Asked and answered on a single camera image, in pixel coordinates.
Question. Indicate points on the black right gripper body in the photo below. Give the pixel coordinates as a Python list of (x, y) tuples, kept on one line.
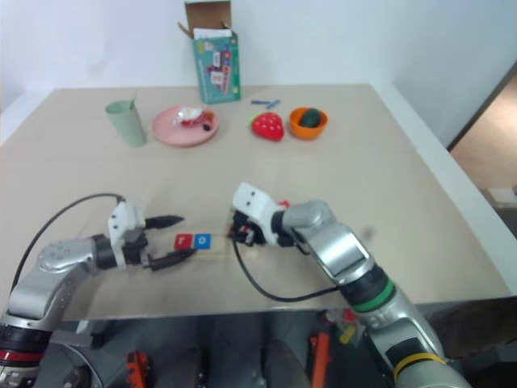
[(247, 220)]

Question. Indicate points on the white papers in box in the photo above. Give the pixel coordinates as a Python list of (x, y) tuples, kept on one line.
[(212, 33)]

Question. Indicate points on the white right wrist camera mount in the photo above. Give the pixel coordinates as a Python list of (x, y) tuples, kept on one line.
[(252, 198)]

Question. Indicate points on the orange bowl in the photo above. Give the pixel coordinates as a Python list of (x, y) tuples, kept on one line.
[(303, 132)]

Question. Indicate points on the brown door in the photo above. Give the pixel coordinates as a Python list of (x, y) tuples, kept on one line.
[(490, 133)]

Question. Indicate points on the pale green cup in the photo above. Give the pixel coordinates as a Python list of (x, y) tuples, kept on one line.
[(127, 125)]

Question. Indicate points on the clear bag of toys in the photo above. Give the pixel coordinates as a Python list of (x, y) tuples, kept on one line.
[(343, 327)]

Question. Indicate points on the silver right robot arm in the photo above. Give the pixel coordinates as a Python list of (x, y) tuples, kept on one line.
[(339, 246)]

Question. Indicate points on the small grey box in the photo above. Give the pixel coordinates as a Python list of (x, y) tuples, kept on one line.
[(503, 196)]

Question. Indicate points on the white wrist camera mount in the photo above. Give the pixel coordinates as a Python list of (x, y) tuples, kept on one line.
[(125, 220), (252, 198)]

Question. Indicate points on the dark green toy fruit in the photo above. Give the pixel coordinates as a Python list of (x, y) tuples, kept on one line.
[(310, 118)]

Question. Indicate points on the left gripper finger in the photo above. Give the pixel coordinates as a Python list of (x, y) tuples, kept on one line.
[(163, 221), (169, 260)]

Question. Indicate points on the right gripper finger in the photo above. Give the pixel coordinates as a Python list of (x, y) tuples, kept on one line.
[(233, 229), (249, 240)]

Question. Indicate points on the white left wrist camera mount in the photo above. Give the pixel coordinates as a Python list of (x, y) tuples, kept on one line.
[(125, 220)]

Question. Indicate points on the red toy strawberry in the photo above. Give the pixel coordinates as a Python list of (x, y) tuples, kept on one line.
[(266, 126)]

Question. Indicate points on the clear red snack packet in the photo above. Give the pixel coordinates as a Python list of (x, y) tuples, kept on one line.
[(187, 115)]

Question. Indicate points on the orange bar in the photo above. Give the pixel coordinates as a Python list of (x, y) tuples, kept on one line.
[(321, 357)]

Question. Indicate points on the green cardboard game box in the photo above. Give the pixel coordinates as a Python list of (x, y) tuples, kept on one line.
[(218, 77)]

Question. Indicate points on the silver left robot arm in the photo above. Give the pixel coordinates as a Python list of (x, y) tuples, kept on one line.
[(60, 258)]

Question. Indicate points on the wooden letter tray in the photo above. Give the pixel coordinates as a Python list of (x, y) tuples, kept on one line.
[(218, 245)]

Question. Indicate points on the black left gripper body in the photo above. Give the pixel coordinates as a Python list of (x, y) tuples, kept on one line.
[(135, 252)]

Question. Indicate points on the pink plate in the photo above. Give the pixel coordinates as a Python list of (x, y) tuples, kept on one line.
[(173, 136)]

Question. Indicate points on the blue letter o block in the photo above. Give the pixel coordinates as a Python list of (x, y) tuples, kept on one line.
[(202, 241)]

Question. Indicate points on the orange black toy vehicle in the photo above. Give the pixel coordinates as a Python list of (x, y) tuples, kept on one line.
[(139, 368)]

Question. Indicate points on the red letter r block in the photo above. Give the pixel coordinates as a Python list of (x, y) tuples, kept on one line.
[(183, 241)]

